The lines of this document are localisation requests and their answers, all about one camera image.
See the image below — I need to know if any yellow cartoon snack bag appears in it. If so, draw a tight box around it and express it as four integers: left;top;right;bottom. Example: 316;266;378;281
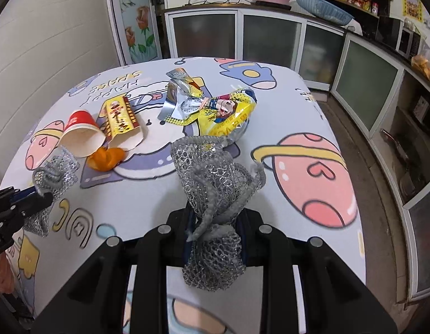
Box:
164;89;257;145

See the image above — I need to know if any yellow red snack wrapper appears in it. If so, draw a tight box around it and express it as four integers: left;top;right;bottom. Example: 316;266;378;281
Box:
103;97;141;140

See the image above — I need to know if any dark wooden shelf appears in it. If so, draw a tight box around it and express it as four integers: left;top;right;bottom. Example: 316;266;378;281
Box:
317;0;393;39

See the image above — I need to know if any silver foil wrapper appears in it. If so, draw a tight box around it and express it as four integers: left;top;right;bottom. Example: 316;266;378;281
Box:
159;68;207;121

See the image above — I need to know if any black induction cooker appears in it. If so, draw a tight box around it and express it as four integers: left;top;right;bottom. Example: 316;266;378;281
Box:
253;0;292;10

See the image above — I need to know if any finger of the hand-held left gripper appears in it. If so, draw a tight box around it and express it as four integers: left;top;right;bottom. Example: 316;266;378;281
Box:
11;193;54;220
0;186;40;205

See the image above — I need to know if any cartoon space printed tablecloth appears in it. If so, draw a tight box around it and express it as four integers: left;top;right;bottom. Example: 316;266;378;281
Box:
0;57;367;334

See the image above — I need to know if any person's left hand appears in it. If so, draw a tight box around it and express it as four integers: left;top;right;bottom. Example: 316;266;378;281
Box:
0;256;11;294

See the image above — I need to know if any black frying pan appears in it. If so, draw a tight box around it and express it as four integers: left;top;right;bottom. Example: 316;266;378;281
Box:
380;129;414;168

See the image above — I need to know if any red paper cup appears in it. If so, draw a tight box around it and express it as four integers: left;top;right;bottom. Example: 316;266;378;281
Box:
59;109;107;158

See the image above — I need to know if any orange peel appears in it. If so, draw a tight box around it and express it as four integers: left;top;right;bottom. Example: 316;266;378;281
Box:
87;146;127;172

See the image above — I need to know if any blue plastic basket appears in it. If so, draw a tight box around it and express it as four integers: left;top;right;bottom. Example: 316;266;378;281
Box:
295;0;355;26

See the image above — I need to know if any black microwave oven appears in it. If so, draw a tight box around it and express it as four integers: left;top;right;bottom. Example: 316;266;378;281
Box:
375;16;422;60

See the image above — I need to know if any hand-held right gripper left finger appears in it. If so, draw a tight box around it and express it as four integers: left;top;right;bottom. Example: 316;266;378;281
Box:
32;209;198;334

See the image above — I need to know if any silver mesh net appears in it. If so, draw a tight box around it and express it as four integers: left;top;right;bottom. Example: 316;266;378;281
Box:
170;136;266;291
23;148;80;237

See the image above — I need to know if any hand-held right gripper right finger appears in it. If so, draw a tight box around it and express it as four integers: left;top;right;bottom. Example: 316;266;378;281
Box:
236;210;398;334

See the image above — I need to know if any clear bag of bread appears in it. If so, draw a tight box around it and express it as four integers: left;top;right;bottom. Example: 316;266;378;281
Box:
412;50;430;86

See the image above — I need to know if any row of seasoning jars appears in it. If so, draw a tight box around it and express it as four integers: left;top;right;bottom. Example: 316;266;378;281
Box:
328;0;379;16

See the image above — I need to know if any yellow wall poster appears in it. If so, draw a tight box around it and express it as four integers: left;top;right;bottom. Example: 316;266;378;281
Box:
402;0;426;21

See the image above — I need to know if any flower printed glass door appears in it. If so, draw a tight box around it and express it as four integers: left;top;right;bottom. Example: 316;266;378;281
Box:
109;0;160;65

